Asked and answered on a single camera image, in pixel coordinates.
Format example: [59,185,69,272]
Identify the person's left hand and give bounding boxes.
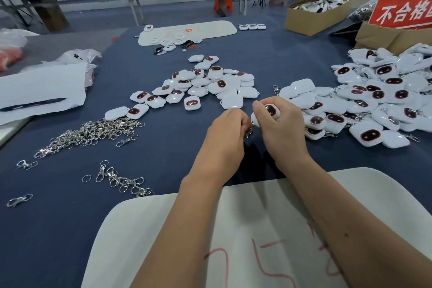
[184,108,252,187]

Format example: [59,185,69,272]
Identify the person's right hand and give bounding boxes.
[252,95,313,171]

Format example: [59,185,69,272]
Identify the white tag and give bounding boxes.
[250,102,282,127]

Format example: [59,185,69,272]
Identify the person's left forearm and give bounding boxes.
[130,178,227,288]

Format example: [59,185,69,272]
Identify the person's right forearm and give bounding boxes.
[287,156,432,288]

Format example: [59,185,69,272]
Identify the white foam board red marks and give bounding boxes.
[81,167,432,288]

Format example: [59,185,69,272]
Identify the open cardboard box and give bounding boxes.
[284,0,362,37]

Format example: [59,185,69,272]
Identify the long white foam board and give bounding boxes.
[138,20,238,47]

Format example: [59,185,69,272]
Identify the flat brown cardboard box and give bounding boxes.
[354,21,432,56]

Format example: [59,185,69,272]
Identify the red plastic stool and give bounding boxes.
[214,0,234,17]

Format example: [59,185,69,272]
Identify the red sign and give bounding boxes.
[369,0,432,30]

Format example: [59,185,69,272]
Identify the white paper sheet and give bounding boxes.
[0,63,89,126]

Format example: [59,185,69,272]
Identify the black pen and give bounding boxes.
[0,97,67,113]

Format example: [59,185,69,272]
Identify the orange bag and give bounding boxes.
[0,48,24,74]

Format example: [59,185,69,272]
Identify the white plastic bag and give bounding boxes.
[0,28,40,50]

